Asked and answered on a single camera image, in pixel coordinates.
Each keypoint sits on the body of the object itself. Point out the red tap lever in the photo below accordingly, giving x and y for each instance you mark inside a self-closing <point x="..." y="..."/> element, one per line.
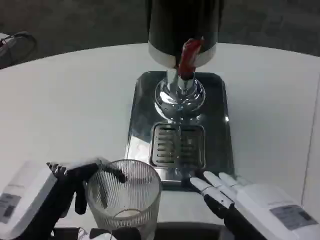
<point x="189" y="53"/>

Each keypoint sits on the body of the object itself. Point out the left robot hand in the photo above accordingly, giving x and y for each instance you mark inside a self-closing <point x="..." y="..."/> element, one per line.
<point x="52" y="197"/>

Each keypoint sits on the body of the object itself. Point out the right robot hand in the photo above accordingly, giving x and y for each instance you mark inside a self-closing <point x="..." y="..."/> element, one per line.
<point x="260" y="207"/>

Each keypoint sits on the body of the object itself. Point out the slotted steel drain grid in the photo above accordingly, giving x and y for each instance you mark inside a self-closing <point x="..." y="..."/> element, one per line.
<point x="166" y="145"/>

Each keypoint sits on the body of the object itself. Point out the clear ribbed glass cup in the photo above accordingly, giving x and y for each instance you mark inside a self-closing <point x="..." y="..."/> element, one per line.
<point x="140" y="200"/>

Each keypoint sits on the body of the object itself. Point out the black drink dispenser chrome stand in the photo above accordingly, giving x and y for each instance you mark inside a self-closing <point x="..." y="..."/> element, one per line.
<point x="175" y="27"/>

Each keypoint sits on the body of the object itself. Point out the steel drip tray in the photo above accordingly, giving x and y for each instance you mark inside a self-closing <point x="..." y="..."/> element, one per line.
<point x="217" y="120"/>

